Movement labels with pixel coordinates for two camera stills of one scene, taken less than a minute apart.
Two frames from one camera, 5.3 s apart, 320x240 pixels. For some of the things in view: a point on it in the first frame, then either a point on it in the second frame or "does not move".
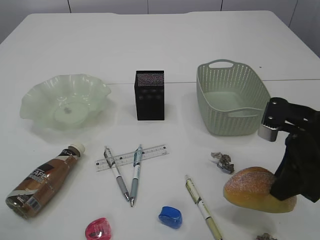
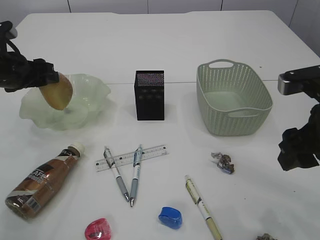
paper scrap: [223, 161] does not move
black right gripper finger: [296, 174] → [298, 148]
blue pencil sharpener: [170, 217] does not move
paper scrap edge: [266, 236] does not move
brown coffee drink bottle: [36, 191] does not move
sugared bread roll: [250, 189] → [58, 95]
